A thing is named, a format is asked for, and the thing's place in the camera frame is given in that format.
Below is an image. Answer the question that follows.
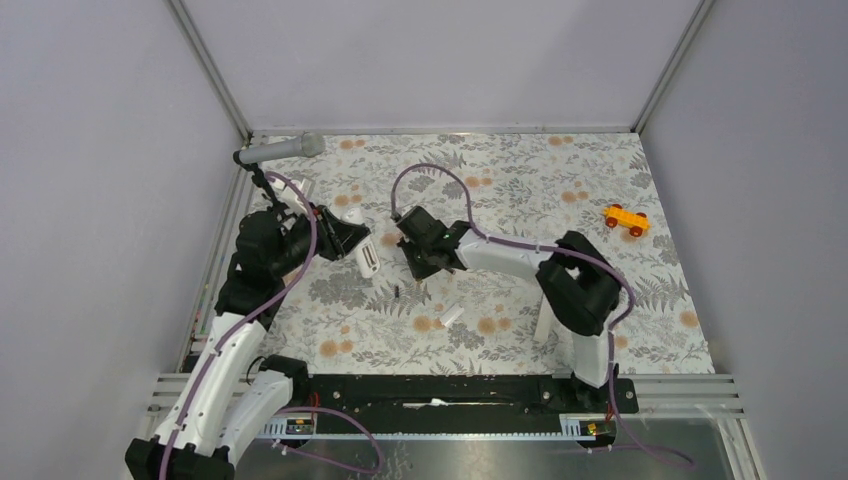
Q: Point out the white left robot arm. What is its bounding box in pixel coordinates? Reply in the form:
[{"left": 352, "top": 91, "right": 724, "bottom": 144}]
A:
[{"left": 125, "top": 205, "right": 379, "bottom": 479}]

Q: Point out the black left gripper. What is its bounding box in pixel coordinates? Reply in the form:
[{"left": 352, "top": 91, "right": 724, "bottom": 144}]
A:
[{"left": 271, "top": 201, "right": 370, "bottom": 277}]

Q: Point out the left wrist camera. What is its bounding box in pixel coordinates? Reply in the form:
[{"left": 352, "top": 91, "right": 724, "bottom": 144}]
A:
[{"left": 275, "top": 177, "right": 315, "bottom": 203}]

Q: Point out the grey microphone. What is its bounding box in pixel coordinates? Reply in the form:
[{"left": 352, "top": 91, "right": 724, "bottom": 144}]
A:
[{"left": 233, "top": 132, "right": 326, "bottom": 165}]

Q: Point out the yellow toy car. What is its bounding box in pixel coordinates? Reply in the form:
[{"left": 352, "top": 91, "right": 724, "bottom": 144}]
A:
[{"left": 602, "top": 204, "right": 652, "bottom": 238}]

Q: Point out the white battery cover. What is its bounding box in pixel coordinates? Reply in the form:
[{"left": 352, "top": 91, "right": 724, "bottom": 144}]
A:
[{"left": 440, "top": 305, "right": 464, "bottom": 328}]

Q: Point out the floral patterned table mat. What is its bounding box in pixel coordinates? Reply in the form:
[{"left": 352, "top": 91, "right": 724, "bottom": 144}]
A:
[{"left": 258, "top": 133, "right": 714, "bottom": 375}]

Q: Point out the white air conditioner remote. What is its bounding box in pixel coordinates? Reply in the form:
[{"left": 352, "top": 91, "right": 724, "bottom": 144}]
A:
[{"left": 342, "top": 207, "right": 381, "bottom": 279}]

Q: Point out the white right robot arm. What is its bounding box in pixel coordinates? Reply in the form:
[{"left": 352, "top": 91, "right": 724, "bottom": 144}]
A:
[{"left": 392, "top": 206, "right": 624, "bottom": 412}]

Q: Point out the long white rectangular remote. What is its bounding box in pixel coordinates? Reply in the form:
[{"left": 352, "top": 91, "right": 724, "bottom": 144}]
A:
[{"left": 533, "top": 296, "right": 555, "bottom": 344}]

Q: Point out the slotted cable duct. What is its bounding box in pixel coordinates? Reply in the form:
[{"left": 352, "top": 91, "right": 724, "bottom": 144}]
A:
[{"left": 248, "top": 410, "right": 618, "bottom": 442}]

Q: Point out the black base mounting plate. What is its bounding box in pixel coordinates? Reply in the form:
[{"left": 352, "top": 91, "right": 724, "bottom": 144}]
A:
[{"left": 272, "top": 374, "right": 639, "bottom": 421}]

